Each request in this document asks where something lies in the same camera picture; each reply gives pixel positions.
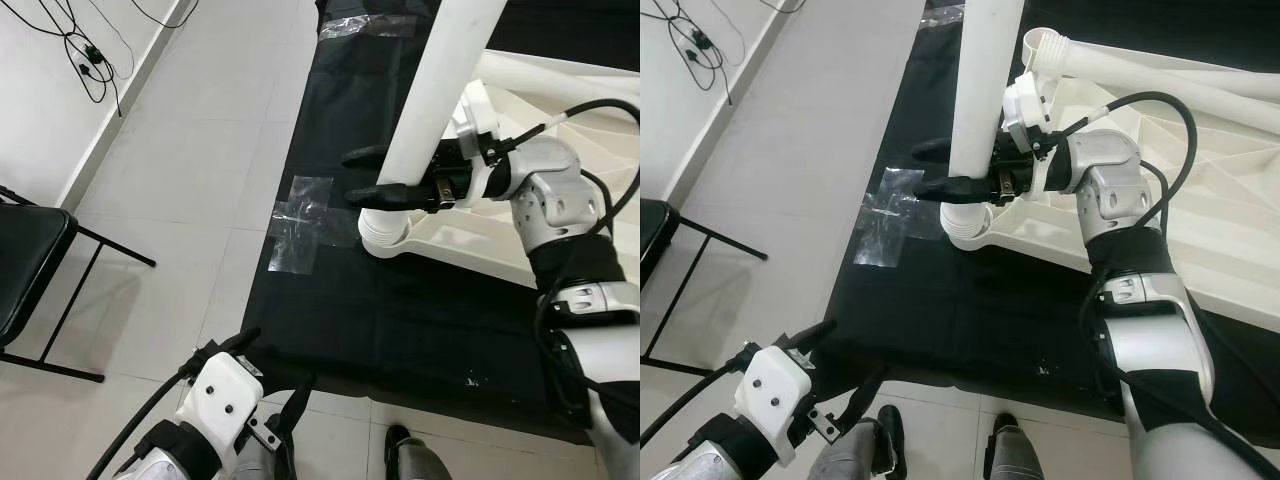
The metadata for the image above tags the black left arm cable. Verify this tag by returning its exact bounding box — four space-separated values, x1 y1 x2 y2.
640 352 751 449
85 355 206 480

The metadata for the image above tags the black table cloth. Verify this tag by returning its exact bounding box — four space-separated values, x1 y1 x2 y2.
240 0 641 446
805 0 1280 421

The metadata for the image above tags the thin black wall cable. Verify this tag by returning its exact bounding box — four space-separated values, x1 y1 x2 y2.
35 0 201 119
640 0 796 106

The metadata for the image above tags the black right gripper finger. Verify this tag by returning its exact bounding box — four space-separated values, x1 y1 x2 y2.
344 179 443 214
341 144 393 172
911 137 959 167
917 174 1001 208

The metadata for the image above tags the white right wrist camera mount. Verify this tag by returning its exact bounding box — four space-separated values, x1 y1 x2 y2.
445 82 501 201
1000 75 1056 196

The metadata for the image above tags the large clear tape patch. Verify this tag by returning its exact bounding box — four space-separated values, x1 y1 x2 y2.
268 175 361 276
852 168 951 266

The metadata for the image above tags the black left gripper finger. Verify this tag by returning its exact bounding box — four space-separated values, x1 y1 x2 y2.
745 319 839 363
843 364 893 438
188 326 264 369
278 372 321 448

